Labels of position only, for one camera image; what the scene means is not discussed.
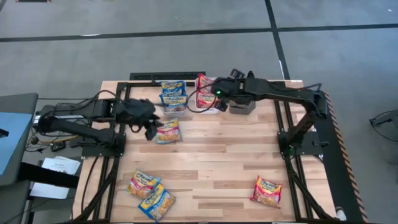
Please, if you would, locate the blue desk mat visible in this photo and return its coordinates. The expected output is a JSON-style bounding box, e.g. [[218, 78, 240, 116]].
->
[[0, 111, 34, 175]]

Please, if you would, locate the black shelf board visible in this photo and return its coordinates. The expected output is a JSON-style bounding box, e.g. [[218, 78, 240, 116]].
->
[[17, 161, 80, 189]]

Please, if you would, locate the dark grey translucent bin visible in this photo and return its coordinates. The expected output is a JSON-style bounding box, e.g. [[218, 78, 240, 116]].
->
[[229, 101, 256, 115]]

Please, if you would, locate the person's foot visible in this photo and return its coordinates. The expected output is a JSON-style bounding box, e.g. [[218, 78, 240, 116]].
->
[[335, 207, 347, 222]]

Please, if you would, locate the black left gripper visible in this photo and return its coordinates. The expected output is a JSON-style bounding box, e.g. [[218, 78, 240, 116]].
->
[[115, 98, 160, 141]]

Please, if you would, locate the black aluminium table frame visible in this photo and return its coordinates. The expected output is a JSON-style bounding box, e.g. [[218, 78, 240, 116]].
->
[[72, 80, 338, 223]]

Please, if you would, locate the white plastic bin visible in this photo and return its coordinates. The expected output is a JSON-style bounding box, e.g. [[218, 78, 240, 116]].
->
[[193, 77, 222, 114]]

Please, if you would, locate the pale blue pink ramen packet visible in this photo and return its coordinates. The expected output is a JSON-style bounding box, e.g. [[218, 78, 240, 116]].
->
[[154, 118, 183, 145]]

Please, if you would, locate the clear plastic bin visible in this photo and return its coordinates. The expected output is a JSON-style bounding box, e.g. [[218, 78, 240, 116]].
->
[[157, 77, 188, 118]]

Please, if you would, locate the white printed paper sheet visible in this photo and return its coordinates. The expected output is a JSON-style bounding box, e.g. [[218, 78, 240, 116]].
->
[[40, 156, 81, 175]]

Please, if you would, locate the black power brick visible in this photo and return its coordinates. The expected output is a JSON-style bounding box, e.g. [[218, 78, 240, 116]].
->
[[50, 140, 67, 153]]

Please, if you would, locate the yellow cable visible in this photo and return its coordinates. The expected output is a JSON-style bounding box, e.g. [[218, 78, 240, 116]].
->
[[39, 133, 81, 146]]

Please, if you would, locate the black hazard-striped side panel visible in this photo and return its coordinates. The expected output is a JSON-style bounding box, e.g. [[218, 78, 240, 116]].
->
[[306, 90, 370, 223]]

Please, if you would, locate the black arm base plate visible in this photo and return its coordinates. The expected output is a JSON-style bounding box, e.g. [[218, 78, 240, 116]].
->
[[81, 133, 127, 157], [277, 129, 324, 157]]

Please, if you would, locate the orange ramen packet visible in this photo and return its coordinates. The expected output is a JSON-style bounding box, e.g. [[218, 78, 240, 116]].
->
[[126, 169, 161, 199]]

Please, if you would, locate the grey desk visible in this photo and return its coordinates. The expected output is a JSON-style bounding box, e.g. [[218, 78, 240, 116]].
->
[[0, 92, 39, 187]]

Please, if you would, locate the black floor grille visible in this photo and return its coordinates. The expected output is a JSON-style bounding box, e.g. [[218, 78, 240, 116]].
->
[[129, 71, 206, 82]]

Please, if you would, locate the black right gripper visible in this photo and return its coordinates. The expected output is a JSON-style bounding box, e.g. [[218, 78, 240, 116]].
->
[[211, 77, 249, 112]]

